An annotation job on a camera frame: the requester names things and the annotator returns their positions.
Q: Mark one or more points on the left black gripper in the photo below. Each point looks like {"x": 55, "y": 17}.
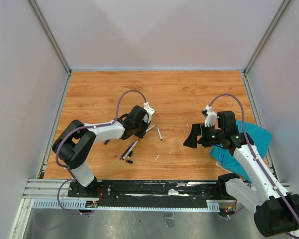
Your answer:
{"x": 141, "y": 135}

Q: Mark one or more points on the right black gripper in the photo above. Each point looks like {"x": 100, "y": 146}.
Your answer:
{"x": 197, "y": 129}

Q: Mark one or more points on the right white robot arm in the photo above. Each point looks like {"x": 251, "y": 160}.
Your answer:
{"x": 275, "y": 210}

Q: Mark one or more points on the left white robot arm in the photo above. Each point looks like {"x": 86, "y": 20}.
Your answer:
{"x": 76, "y": 141}

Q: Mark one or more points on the white pen black tip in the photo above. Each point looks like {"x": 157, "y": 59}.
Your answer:
{"x": 129, "y": 149}

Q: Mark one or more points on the white pen black end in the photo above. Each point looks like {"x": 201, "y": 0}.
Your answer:
{"x": 159, "y": 133}

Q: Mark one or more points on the dark purple pen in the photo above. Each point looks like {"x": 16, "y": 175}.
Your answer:
{"x": 127, "y": 150}

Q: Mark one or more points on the teal cloth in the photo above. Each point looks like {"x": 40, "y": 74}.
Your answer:
{"x": 242, "y": 162}

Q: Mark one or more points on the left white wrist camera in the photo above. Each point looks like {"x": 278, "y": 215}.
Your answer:
{"x": 149, "y": 113}

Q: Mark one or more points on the grey slotted cable duct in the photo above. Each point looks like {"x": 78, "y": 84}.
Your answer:
{"x": 120, "y": 206}

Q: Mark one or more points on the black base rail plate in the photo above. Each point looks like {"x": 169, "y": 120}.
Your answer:
{"x": 153, "y": 191}

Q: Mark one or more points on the left aluminium frame post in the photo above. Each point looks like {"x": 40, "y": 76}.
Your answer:
{"x": 46, "y": 29}

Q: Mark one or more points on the aluminium frame post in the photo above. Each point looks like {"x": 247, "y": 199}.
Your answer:
{"x": 267, "y": 35}
{"x": 46, "y": 29}

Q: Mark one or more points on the right aluminium frame post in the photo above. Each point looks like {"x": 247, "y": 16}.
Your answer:
{"x": 267, "y": 35}

